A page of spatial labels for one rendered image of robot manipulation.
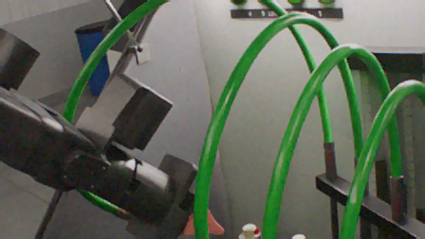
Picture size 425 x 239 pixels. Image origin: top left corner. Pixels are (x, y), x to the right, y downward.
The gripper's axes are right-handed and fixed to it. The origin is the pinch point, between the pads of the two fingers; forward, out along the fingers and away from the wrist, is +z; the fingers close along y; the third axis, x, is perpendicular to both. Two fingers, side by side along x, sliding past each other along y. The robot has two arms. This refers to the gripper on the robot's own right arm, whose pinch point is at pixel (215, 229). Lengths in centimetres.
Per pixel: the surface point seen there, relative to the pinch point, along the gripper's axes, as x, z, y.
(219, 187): 37.8, 25.2, 6.8
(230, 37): 31.1, 7.7, 29.7
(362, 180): -25.6, -7.7, 9.5
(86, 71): 10.1, -20.1, 9.1
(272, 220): -18.8, -9.2, 3.2
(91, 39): 572, 182, 106
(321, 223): 16.4, 33.3, 8.9
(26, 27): 667, 133, 94
